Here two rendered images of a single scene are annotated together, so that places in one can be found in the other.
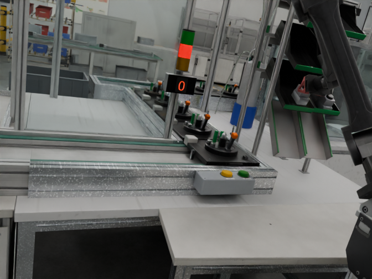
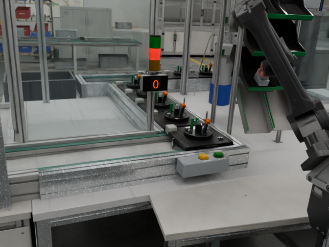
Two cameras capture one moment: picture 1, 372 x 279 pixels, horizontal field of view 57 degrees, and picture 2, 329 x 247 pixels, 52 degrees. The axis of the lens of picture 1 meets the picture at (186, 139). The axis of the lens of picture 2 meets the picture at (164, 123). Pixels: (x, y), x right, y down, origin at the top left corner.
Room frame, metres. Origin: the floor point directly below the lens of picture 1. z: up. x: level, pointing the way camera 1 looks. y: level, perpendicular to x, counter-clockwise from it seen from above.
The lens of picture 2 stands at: (-0.14, -0.05, 1.55)
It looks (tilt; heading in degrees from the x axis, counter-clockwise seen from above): 20 degrees down; 2
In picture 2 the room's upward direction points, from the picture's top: 3 degrees clockwise
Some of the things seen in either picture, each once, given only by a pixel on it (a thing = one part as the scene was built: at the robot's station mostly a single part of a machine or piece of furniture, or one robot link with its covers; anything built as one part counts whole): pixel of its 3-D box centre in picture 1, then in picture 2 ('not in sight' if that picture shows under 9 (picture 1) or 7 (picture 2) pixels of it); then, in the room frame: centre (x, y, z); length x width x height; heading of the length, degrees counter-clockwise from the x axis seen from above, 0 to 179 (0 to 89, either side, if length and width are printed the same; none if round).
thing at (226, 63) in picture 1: (225, 47); (200, 19); (11.14, -0.63, 1.13); 2.86 x 1.56 x 2.25; 108
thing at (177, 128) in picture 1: (198, 122); (176, 110); (1.58, -0.04, 1.01); 0.24 x 0.24 x 0.13; 25
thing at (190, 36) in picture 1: (187, 37); (154, 42); (1.37, 0.07, 1.38); 0.05 x 0.05 x 0.05
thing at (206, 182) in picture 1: (224, 182); (202, 164); (1.12, -0.17, 0.93); 0.21 x 0.07 x 0.06; 115
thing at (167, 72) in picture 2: (204, 86); (181, 69); (2.78, -0.06, 1.01); 0.24 x 0.24 x 0.13; 25
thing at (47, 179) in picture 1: (168, 178); (154, 167); (1.09, 0.03, 0.91); 0.89 x 0.06 x 0.11; 115
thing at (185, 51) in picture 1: (185, 51); (154, 53); (1.37, 0.07, 1.33); 0.05 x 0.05 x 0.05
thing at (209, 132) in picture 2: (221, 148); (198, 133); (1.35, -0.15, 0.98); 0.14 x 0.14 x 0.02
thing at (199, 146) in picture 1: (220, 152); (198, 136); (1.35, -0.15, 0.96); 0.24 x 0.24 x 0.02; 25
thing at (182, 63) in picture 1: (182, 63); (154, 64); (1.37, 0.07, 1.28); 0.05 x 0.05 x 0.05
